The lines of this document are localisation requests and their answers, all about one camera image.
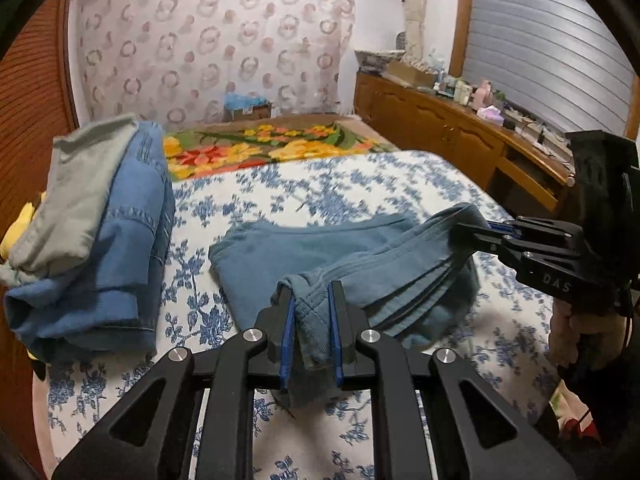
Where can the colourful flower blanket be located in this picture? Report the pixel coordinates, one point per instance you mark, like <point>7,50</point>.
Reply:
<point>270,145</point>

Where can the blue floral bedsheet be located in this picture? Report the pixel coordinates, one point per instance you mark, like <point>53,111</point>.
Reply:
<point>280,190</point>

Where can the blue short pants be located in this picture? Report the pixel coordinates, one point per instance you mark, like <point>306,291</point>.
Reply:
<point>360,270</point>

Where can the yellow plush toy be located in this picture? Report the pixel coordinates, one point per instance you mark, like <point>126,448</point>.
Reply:
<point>17,232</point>

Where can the wooden louvered wardrobe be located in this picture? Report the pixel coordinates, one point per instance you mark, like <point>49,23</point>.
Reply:
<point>35,85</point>

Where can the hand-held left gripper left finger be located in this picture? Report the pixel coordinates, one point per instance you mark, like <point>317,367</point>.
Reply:
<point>286,340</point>

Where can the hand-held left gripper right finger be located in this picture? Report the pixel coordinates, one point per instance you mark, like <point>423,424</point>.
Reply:
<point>336,337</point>

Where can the pink tissue pack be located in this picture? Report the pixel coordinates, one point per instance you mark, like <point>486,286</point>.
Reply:
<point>491,113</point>

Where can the cardboard box with blue bag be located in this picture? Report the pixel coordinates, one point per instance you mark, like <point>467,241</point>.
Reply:
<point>247,106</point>

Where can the grey window blind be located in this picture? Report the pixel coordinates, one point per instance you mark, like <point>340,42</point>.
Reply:
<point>540,45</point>

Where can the white power strip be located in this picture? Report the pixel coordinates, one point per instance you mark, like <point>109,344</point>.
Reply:
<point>542,132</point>

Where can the wooden sideboard cabinet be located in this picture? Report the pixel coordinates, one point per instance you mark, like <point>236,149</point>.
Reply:
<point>440,130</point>

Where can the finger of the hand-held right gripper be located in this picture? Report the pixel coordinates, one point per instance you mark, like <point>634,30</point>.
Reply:
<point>502,226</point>
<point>485,240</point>

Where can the folded denim jeans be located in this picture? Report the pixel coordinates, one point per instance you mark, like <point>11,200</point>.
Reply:
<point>120,260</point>

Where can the folded grey pants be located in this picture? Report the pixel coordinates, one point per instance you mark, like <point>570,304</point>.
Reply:
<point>70,195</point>

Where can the basket of papers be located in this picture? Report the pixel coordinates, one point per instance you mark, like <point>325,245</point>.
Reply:
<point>380,57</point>

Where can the flat cardboard box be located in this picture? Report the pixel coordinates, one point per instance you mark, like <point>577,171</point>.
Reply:
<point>407,74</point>

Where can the beige tied curtain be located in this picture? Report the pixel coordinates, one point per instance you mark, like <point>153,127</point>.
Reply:
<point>412,10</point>

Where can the pink bottle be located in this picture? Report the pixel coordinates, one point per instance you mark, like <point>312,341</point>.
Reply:
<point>483,94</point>

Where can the person's right hand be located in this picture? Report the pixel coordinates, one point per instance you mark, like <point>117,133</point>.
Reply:
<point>575,335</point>

